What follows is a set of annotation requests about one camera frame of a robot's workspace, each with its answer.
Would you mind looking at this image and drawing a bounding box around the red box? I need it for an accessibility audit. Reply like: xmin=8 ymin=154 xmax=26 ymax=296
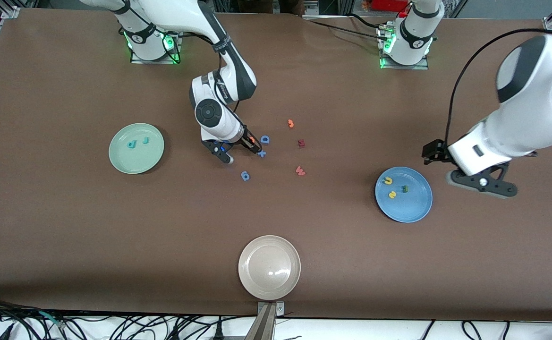
xmin=373 ymin=0 xmax=409 ymax=12

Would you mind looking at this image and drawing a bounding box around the brown table cover sheet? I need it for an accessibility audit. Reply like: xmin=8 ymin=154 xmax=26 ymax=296
xmin=0 ymin=7 xmax=552 ymax=323

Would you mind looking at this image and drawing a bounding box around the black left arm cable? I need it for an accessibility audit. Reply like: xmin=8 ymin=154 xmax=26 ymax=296
xmin=444 ymin=28 xmax=552 ymax=148

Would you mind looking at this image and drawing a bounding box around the teal cable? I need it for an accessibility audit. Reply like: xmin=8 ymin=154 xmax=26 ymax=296
xmin=39 ymin=311 xmax=66 ymax=330

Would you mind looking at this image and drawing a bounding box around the black cable on table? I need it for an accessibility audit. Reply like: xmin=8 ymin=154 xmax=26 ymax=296
xmin=304 ymin=13 xmax=390 ymax=41

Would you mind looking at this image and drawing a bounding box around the blue plate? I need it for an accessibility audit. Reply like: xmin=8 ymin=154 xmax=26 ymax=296
xmin=374 ymin=166 xmax=433 ymax=223

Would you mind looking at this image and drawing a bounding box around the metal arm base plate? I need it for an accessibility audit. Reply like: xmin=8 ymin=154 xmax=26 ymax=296
xmin=129 ymin=19 xmax=184 ymax=64
xmin=379 ymin=24 xmax=430 ymax=70

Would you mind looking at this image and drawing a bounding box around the pale green plate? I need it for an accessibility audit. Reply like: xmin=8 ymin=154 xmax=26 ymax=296
xmin=108 ymin=123 xmax=165 ymax=175

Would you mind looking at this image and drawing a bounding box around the black looped cable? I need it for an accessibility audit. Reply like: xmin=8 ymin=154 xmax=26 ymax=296
xmin=461 ymin=320 xmax=483 ymax=340

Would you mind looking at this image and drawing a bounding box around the beige plate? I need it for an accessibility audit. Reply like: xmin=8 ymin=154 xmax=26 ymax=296
xmin=238 ymin=235 xmax=301 ymax=301

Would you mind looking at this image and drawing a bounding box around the aluminium camera mount profile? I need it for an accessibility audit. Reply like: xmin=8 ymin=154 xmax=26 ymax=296
xmin=245 ymin=301 xmax=286 ymax=340

